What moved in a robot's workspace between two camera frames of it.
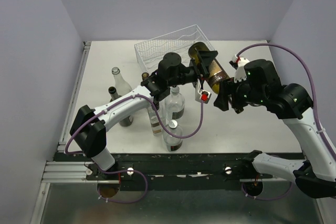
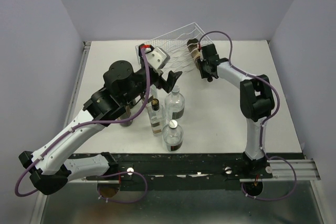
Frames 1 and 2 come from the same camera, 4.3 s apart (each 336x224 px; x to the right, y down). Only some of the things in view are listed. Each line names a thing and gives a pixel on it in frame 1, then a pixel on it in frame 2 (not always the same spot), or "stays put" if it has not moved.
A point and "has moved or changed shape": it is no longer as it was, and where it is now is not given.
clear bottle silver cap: [172, 135] stays put
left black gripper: [207, 57] → [171, 79]
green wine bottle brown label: [216, 73] has moved or changed shape
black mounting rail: [177, 172] stays put
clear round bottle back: [174, 106] stays put
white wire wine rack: [151, 50] stays put
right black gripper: [227, 86] → [202, 73]
